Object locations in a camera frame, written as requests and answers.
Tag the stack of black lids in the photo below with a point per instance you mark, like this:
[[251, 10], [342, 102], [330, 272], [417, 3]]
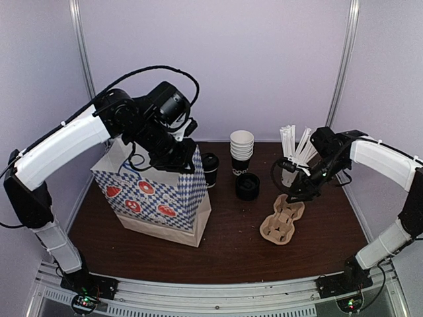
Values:
[[247, 186]]

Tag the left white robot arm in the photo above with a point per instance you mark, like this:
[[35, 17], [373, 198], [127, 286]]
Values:
[[112, 114]]

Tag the right aluminium post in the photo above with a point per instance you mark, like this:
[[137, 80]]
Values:
[[347, 50]]

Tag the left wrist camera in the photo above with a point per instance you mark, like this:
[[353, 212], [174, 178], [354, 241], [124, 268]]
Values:
[[186, 130]]

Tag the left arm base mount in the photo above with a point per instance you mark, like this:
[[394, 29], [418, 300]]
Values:
[[83, 282]]

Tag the black paper coffee cup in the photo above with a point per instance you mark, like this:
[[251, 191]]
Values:
[[211, 177]]

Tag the blue checkered paper bag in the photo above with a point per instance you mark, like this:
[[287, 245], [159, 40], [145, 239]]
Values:
[[167, 205]]

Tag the left aluminium post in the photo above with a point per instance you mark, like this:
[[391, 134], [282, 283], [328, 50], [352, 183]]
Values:
[[81, 45]]

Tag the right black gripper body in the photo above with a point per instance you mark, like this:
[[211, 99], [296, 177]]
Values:
[[333, 167]]

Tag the white cup holding straws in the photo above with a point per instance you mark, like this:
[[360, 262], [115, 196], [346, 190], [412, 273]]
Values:
[[289, 174]]

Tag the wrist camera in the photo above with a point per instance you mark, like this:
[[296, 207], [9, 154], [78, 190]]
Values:
[[186, 130], [286, 164]]

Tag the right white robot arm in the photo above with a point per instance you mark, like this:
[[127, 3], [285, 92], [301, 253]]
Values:
[[404, 170]]

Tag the aluminium front rail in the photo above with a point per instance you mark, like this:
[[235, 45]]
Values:
[[296, 297]]

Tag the bundle of white straws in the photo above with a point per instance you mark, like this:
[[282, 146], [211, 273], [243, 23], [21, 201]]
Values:
[[299, 152]]

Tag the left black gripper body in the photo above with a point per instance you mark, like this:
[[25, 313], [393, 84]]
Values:
[[152, 137]]

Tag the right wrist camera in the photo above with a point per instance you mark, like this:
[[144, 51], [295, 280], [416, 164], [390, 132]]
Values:
[[286, 164]]

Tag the black cup lid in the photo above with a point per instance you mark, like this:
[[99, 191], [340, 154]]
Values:
[[210, 161]]

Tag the aluminium post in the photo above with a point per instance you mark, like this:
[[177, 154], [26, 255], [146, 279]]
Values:
[[347, 50], [81, 45]]

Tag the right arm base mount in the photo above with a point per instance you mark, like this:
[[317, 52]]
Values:
[[353, 278]]

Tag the stack of paper cups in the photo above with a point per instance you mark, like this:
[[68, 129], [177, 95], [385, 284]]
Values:
[[241, 149]]

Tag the cardboard cup carrier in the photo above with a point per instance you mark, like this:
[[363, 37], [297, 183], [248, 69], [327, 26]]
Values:
[[278, 228]]

